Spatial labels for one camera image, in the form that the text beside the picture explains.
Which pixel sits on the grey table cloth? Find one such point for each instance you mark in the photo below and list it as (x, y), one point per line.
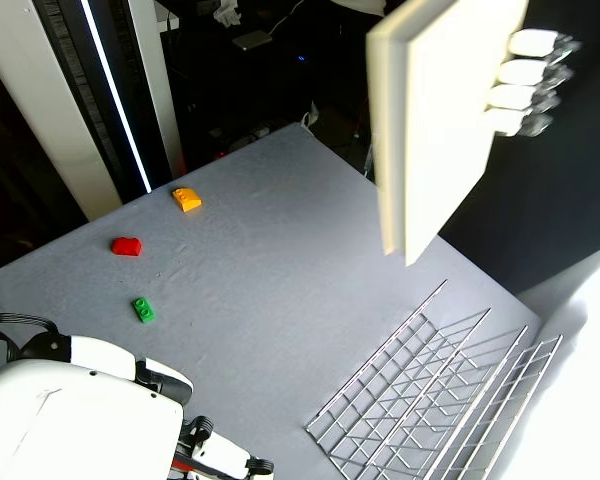
(280, 275)

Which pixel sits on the white frame post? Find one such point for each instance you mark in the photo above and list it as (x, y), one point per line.
(40, 100)

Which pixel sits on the beige paperback book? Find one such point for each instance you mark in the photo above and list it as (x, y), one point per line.
(445, 125)

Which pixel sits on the orange toy brick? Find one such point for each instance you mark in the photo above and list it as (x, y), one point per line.
(187, 199)

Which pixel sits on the black curtain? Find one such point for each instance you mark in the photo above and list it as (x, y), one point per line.
(555, 200)

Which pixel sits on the crumpled white paper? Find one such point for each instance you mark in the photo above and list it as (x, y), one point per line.
(228, 12)

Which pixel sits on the green toy brick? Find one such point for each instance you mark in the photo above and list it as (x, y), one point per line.
(144, 310)

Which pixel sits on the silver flat box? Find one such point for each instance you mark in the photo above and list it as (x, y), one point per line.
(252, 40)

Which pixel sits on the red toy brick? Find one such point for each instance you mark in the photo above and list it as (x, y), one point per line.
(126, 246)

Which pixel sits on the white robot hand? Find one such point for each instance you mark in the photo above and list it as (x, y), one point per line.
(80, 425)
(525, 42)

